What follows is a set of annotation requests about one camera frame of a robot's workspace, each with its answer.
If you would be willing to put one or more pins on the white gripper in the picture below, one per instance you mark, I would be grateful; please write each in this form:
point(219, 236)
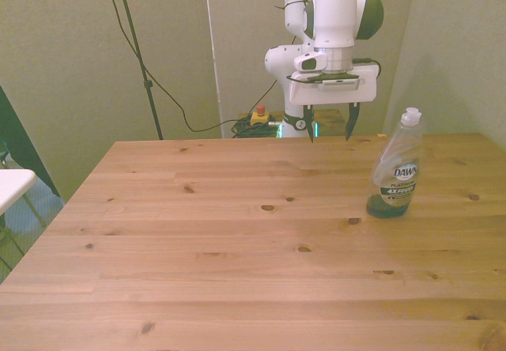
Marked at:
point(365, 88)

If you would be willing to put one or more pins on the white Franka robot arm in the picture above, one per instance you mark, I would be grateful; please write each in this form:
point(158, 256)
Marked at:
point(334, 11)

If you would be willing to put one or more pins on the clear Dawn dish soap bottle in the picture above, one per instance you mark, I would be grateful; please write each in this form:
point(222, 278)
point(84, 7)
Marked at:
point(393, 177)

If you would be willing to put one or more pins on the yellow emergency stop button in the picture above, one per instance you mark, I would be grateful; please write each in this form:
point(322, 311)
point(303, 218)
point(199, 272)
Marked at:
point(260, 117)

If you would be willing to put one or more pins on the dark leaning panel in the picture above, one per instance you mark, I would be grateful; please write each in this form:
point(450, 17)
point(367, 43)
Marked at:
point(23, 149)

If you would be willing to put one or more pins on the white folding table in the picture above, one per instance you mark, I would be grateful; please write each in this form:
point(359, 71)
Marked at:
point(13, 187)

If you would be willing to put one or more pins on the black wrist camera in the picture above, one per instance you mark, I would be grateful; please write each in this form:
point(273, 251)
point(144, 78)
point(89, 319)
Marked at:
point(340, 84)

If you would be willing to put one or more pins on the white vertical wall strip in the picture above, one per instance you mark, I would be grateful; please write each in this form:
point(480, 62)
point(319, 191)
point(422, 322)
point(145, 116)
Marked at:
point(212, 50)

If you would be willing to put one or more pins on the black camera stand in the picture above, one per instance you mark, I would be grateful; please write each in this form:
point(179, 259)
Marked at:
point(136, 46)

